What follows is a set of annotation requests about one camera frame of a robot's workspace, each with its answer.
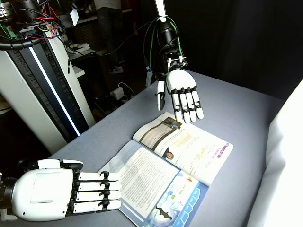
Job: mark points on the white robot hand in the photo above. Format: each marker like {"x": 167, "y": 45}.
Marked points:
{"x": 45, "y": 194}
{"x": 181, "y": 79}

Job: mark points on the textbook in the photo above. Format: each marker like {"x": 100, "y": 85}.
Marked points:
{"x": 165, "y": 165}

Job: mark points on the white power adapter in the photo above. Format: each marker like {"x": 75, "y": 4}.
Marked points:
{"x": 118, "y": 93}

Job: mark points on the black backdrop curtain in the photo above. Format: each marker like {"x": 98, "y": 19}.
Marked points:
{"x": 236, "y": 35}

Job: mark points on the person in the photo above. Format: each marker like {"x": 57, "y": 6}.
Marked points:
{"x": 106, "y": 28}

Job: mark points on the white robot body column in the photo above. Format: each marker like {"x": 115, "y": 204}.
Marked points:
{"x": 26, "y": 94}

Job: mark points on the cluttered background desk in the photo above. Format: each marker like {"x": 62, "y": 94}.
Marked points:
{"x": 81, "y": 48}

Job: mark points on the white paper tag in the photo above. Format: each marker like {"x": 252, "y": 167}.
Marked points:
{"x": 74, "y": 17}

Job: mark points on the white sheet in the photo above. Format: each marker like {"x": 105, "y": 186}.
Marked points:
{"x": 284, "y": 165}

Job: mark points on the robot head with wiring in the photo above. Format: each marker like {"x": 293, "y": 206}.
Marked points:
{"x": 28, "y": 16}

